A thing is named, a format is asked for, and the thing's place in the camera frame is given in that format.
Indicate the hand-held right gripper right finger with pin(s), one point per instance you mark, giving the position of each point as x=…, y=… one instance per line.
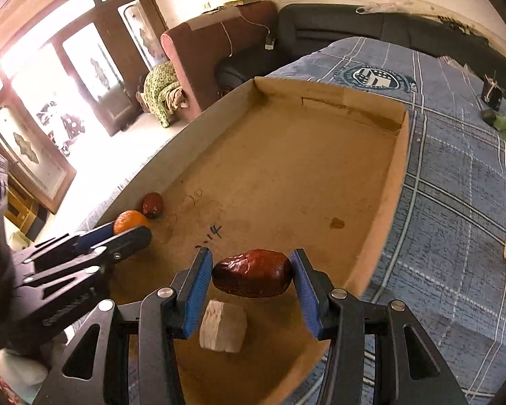
x=307, y=295

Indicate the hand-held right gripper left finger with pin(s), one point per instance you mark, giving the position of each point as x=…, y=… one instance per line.
x=198, y=293

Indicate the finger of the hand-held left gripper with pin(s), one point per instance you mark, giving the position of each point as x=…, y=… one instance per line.
x=97, y=236
x=130, y=242

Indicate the orange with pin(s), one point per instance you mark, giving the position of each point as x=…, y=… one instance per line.
x=127, y=220

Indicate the small red date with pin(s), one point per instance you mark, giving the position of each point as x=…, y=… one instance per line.
x=152, y=205

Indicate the large red date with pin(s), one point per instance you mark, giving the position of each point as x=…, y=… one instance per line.
x=253, y=272

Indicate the brown cardboard box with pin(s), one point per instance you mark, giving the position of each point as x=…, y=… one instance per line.
x=278, y=177

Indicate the open wooden door leaf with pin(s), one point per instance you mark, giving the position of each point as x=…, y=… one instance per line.
x=63, y=177

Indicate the green patterned cloth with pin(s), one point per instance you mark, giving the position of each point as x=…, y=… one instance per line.
x=162, y=88

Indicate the blue plaid bedsheet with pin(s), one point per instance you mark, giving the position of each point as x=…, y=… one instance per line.
x=447, y=198

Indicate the brown sofa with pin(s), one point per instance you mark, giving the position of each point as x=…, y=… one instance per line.
x=202, y=50

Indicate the brown wooden glass door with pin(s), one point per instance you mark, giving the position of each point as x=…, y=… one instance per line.
x=109, y=21

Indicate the dark round object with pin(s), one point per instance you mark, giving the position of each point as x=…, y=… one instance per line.
x=488, y=117

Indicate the black sofa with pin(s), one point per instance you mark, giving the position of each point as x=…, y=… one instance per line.
x=341, y=25

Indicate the small black box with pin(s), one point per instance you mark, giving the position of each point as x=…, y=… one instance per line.
x=492, y=93

